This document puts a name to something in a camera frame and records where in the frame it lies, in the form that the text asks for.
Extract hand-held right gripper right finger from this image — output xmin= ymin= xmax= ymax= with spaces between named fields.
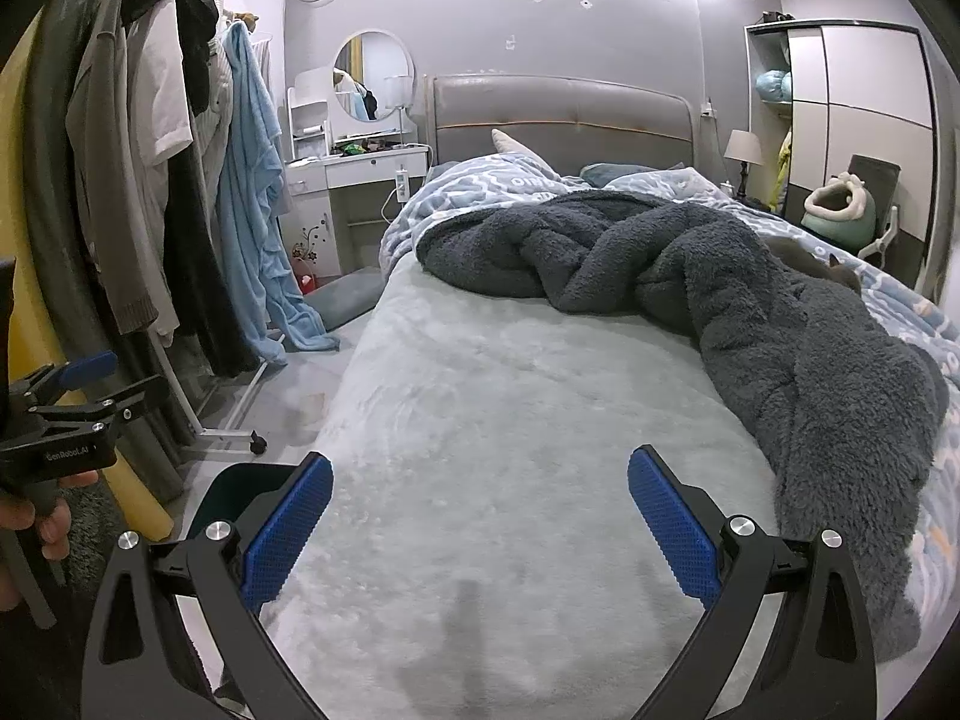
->
xmin=627 ymin=445 xmax=878 ymax=720

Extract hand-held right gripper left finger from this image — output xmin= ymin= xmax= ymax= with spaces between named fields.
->
xmin=81 ymin=452 xmax=335 ymax=720

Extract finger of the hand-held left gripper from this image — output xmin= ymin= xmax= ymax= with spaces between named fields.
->
xmin=30 ymin=377 xmax=170 ymax=432
xmin=15 ymin=351 xmax=119 ymax=407

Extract dark teal trash bin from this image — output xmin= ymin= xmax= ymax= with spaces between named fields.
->
xmin=182 ymin=463 xmax=301 ymax=541

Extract person's left hand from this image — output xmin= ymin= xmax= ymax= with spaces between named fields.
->
xmin=0 ymin=469 xmax=98 ymax=608

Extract white clothes rack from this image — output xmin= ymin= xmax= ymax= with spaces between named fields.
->
xmin=90 ymin=0 xmax=267 ymax=455

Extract dark pants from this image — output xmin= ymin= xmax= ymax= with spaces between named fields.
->
xmin=165 ymin=112 xmax=260 ymax=380

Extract grey bed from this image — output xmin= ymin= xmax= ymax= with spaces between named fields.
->
xmin=255 ymin=73 xmax=960 ymax=720

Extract grey knit cardigan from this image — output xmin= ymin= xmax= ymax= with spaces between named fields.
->
xmin=64 ymin=0 xmax=181 ymax=335

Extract grey floor cushion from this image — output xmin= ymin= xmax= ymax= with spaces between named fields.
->
xmin=307 ymin=270 xmax=387 ymax=331

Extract light blue robe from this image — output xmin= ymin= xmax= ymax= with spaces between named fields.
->
xmin=216 ymin=20 xmax=340 ymax=355

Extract dark grey fluffy blanket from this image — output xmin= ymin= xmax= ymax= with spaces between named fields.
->
xmin=415 ymin=190 xmax=950 ymax=662

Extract white t-shirt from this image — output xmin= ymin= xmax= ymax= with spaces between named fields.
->
xmin=124 ymin=11 xmax=197 ymax=166

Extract grey cat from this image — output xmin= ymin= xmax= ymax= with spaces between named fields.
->
xmin=765 ymin=236 xmax=863 ymax=293

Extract white dressing table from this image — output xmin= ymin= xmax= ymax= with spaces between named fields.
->
xmin=285 ymin=66 xmax=432 ymax=278

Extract green white plush cat bed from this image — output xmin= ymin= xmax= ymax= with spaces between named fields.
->
xmin=801 ymin=171 xmax=877 ymax=245

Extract blue pillow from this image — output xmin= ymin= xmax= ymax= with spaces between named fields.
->
xmin=581 ymin=163 xmax=683 ymax=188

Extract black hoodie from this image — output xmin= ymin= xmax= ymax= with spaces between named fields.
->
xmin=120 ymin=0 xmax=222 ymax=113

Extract blue patterned duvet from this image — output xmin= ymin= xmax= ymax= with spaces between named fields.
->
xmin=379 ymin=152 xmax=960 ymax=638

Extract bedside lamp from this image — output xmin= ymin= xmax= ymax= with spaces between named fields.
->
xmin=724 ymin=129 xmax=764 ymax=200

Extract white table lamp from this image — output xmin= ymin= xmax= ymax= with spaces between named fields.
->
xmin=384 ymin=75 xmax=413 ymax=145

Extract grey chair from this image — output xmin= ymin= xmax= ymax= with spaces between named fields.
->
xmin=847 ymin=154 xmax=901 ymax=263

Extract white pillow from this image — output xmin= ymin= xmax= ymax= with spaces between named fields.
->
xmin=491 ymin=129 xmax=548 ymax=166

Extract white wardrobe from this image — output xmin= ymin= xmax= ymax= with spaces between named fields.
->
xmin=744 ymin=19 xmax=942 ymax=293

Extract round wall mirror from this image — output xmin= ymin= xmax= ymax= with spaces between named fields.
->
xmin=332 ymin=30 xmax=416 ymax=122

